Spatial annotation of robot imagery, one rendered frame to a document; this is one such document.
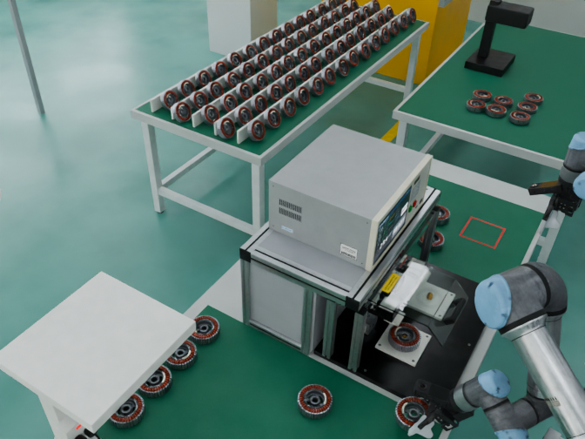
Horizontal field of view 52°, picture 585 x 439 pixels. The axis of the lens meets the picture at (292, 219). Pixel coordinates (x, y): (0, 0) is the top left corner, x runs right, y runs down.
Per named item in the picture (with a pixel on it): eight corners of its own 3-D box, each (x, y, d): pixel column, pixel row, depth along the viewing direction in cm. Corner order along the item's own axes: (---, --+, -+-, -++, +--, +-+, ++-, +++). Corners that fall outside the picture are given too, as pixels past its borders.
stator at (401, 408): (435, 409, 185) (437, 402, 183) (426, 439, 178) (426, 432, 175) (400, 397, 189) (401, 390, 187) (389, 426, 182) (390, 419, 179)
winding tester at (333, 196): (423, 202, 217) (433, 155, 204) (371, 272, 188) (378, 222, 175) (330, 168, 232) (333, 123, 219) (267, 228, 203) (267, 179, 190)
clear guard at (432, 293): (468, 298, 195) (472, 285, 191) (442, 347, 179) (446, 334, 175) (379, 260, 208) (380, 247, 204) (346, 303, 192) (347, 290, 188)
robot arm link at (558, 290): (547, 244, 153) (538, 396, 171) (514, 257, 149) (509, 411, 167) (585, 260, 143) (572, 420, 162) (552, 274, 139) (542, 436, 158)
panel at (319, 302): (392, 246, 250) (401, 188, 231) (312, 352, 206) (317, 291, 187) (389, 245, 250) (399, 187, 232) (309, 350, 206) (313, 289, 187)
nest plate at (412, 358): (431, 338, 212) (431, 335, 211) (414, 367, 202) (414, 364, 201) (392, 320, 218) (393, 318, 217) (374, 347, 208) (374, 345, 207)
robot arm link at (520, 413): (546, 429, 156) (523, 390, 160) (514, 448, 152) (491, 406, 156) (529, 435, 162) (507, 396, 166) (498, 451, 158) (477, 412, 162)
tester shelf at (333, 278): (439, 199, 226) (441, 190, 223) (358, 313, 180) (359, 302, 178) (337, 164, 243) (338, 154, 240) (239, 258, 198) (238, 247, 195)
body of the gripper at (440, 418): (444, 433, 175) (473, 421, 166) (422, 415, 174) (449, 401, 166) (450, 412, 180) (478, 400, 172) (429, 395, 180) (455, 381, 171)
